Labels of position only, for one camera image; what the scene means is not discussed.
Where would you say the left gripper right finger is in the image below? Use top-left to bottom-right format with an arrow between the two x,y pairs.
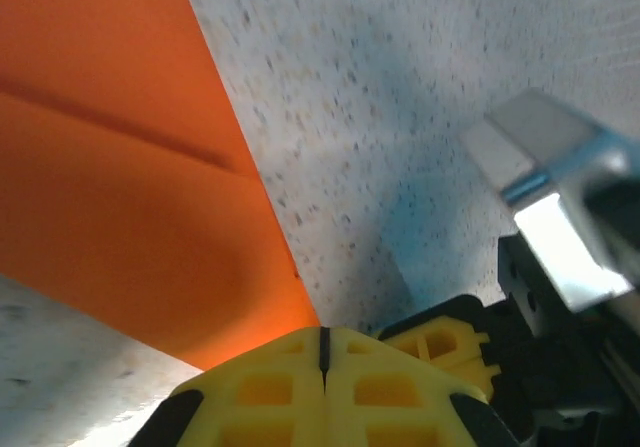
324,326 -> 521,447

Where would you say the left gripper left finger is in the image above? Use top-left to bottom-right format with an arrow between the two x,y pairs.
127,326 -> 326,447

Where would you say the orange square paper sheet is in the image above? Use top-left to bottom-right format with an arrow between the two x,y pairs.
0,0 -> 322,372

